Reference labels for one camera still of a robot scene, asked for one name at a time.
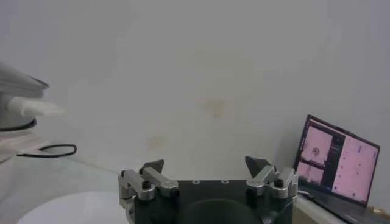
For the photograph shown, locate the round white plate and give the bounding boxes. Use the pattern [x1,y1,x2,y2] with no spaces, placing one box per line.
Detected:
[16,191,129,224]

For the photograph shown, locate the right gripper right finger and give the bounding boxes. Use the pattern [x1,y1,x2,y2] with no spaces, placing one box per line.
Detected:
[244,155,299,200]

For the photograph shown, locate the black cooker power cord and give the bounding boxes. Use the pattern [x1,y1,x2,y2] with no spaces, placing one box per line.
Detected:
[16,144,77,159]

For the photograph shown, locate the stainless steel steamer basket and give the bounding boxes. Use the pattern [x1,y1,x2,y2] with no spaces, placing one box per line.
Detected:
[0,60,50,100]

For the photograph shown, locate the open dark laptop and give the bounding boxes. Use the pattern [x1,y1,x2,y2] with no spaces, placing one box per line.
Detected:
[292,114,390,224]

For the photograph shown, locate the cream electric cooker pot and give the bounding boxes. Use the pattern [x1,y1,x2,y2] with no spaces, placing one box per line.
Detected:
[0,97,66,164]

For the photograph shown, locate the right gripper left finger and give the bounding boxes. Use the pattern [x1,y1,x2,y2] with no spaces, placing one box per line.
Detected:
[118,159,180,211]

